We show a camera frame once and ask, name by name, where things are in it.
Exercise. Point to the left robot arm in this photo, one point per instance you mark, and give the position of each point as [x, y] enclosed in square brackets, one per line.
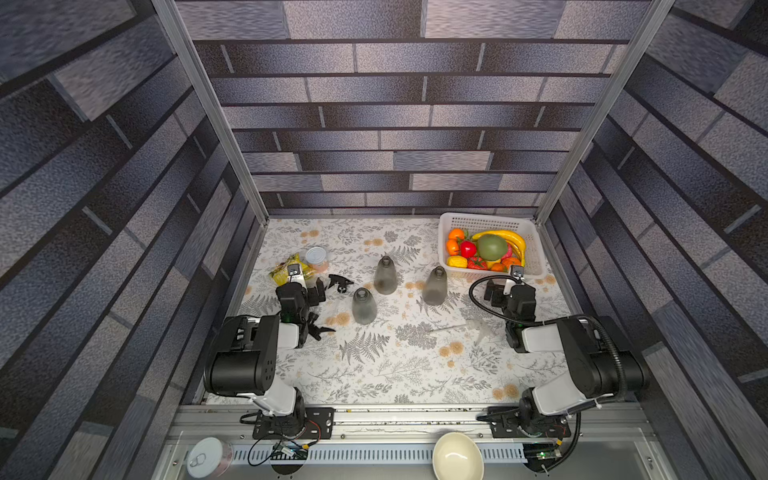
[242, 360]

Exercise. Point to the black spray nozzle far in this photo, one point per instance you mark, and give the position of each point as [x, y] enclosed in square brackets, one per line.
[341, 283]

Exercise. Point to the red apple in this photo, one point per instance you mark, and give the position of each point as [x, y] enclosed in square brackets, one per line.
[468, 249]

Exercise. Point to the white plastic basket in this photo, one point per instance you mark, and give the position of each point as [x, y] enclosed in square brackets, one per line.
[477, 223]

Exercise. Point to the grey spray bottle right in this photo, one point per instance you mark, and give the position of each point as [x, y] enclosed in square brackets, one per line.
[435, 290]

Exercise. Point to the grey spray bottle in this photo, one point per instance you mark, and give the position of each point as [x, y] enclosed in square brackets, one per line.
[435, 290]
[364, 307]
[385, 279]

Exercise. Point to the yellow lemon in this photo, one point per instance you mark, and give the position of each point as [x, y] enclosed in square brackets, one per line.
[457, 261]

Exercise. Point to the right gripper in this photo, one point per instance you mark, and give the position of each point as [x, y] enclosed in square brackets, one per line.
[500, 295]

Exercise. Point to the green mango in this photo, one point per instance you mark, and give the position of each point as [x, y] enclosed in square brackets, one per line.
[491, 247]

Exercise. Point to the cream bowl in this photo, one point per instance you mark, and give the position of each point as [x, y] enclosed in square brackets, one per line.
[457, 457]

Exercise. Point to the yellow snack packet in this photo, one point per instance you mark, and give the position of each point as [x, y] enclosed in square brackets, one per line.
[281, 275]

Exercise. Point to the orange fruit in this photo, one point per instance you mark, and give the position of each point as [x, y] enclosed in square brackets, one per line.
[457, 236]

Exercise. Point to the pink tin can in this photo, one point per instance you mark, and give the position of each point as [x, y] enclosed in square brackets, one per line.
[317, 258]

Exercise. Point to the black spray nozzle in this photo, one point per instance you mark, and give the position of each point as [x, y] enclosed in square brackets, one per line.
[341, 283]
[314, 330]

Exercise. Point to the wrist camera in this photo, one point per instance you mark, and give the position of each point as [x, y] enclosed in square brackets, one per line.
[295, 274]
[517, 273]

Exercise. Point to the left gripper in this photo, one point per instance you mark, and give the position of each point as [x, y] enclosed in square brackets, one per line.
[312, 293]

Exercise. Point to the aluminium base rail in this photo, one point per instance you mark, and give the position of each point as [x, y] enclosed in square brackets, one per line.
[399, 423]

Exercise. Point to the black spray nozzle near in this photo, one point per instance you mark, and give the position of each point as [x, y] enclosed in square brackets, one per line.
[314, 330]

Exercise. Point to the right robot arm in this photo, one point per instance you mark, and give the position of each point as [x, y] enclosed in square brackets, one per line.
[602, 366]

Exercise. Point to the yellow banana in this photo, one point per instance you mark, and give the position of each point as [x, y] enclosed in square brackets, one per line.
[514, 240]

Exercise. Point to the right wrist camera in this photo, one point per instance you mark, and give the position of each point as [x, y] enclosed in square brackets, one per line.
[517, 273]

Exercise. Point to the grey spray bottle front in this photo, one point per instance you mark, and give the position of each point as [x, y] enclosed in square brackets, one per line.
[364, 307]

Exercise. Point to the grey spray bottle middle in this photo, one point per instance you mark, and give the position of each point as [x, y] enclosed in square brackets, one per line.
[385, 279]

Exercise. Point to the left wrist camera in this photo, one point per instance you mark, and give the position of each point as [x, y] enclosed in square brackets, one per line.
[295, 274]

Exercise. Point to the red strawberry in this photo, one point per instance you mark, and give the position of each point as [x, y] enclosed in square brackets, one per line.
[477, 263]

